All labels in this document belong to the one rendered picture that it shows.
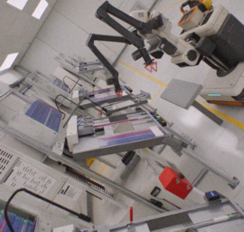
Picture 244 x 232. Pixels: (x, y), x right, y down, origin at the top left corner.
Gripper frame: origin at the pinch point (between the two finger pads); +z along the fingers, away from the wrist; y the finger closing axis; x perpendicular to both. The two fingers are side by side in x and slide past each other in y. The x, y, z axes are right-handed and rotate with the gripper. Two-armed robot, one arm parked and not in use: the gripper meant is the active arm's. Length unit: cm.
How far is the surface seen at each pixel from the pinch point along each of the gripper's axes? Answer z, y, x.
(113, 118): 17.1, 12.0, -12.9
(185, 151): 38, 84, 26
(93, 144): 19, 67, -38
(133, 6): -202, -700, 237
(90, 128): 12, 47, -37
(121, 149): 24, 79, -20
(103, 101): 11, -65, -11
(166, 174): 33, 115, -1
